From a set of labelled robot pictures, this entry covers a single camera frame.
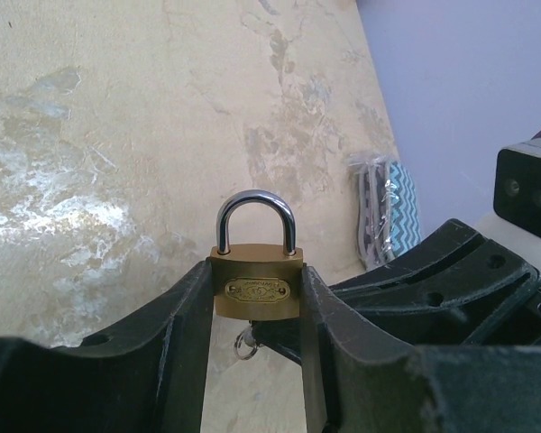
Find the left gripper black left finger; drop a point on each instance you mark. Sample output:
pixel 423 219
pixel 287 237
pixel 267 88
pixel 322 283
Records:
pixel 144 373

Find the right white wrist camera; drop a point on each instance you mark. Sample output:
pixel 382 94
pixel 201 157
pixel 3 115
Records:
pixel 515 221

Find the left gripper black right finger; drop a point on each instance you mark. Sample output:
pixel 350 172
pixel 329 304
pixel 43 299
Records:
pixel 359 378

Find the blue zigzag patterned pouch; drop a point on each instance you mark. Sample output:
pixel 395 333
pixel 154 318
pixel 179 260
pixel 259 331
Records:
pixel 388 223

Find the small brass padlock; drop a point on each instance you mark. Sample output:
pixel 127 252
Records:
pixel 256 282

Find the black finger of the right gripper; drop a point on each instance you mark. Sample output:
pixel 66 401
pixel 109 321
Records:
pixel 457 298

